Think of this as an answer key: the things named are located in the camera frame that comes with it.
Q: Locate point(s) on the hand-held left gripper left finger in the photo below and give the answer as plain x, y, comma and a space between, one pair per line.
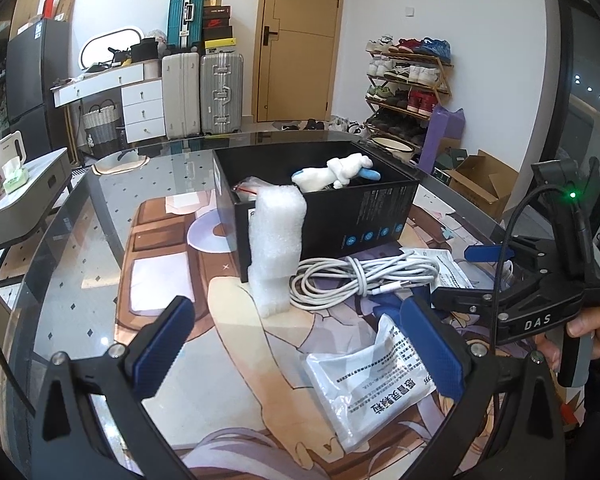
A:
162, 350

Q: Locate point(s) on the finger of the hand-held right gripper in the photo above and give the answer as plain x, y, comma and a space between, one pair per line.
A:
485, 252
480, 296

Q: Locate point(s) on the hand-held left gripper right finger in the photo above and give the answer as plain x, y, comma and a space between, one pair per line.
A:
430, 347

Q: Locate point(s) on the white medicine packet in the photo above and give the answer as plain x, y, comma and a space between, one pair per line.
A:
365, 400
447, 267

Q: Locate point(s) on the black cardboard box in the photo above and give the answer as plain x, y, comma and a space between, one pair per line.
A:
370, 220

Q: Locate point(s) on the white bubble wrap piece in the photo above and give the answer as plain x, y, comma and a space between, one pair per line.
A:
275, 250

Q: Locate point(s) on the white plush toy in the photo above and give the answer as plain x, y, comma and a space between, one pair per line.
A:
330, 172

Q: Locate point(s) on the white packet with red edge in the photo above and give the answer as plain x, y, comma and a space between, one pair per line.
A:
250, 187

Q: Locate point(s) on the open cardboard box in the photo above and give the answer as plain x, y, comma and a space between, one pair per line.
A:
480, 185

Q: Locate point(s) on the printed cartoon desk mat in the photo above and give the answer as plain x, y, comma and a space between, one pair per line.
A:
240, 360

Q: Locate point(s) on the dark green box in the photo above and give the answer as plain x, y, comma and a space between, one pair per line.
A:
447, 167

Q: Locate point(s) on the white bucket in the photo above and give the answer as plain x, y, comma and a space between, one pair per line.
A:
392, 145

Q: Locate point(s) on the wooden shoe rack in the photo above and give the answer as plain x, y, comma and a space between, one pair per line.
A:
442, 87

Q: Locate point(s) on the shoe rack with shoes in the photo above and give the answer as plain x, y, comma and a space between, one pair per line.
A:
405, 72

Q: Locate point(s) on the scattered sneakers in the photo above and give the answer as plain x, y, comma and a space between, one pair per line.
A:
330, 125

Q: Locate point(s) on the grey side table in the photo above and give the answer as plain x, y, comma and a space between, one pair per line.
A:
35, 195

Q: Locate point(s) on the green tissue box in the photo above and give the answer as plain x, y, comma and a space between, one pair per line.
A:
15, 177

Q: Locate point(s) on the wicker basket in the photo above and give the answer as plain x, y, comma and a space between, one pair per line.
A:
101, 127

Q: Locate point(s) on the white vanity desk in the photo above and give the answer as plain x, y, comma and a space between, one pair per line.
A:
142, 110

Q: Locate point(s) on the white electric kettle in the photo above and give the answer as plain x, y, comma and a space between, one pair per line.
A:
7, 150

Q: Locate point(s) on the white suitcase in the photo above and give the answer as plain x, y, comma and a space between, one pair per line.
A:
181, 95

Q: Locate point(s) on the silver suitcase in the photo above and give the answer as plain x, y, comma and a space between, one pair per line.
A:
221, 92

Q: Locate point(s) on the wooden door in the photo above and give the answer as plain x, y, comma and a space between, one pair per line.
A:
300, 45

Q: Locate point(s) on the black fridge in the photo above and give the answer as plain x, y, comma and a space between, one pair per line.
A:
37, 80

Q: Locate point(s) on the black bag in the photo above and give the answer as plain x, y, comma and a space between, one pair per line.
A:
144, 51

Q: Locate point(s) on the oval mirror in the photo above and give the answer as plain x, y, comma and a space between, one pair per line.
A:
100, 47

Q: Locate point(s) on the plain black shoe box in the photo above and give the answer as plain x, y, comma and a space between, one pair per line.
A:
217, 34

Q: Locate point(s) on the black shoe box red logo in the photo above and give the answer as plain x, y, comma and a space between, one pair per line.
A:
216, 22

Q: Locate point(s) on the teal suitcase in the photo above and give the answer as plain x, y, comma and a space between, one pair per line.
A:
185, 17

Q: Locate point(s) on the brown shoe box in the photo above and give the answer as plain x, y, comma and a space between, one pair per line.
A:
216, 3

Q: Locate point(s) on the brown cardboard carton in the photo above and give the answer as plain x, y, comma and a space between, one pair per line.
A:
66, 4

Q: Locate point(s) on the red flat box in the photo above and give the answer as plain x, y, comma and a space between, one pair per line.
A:
50, 5

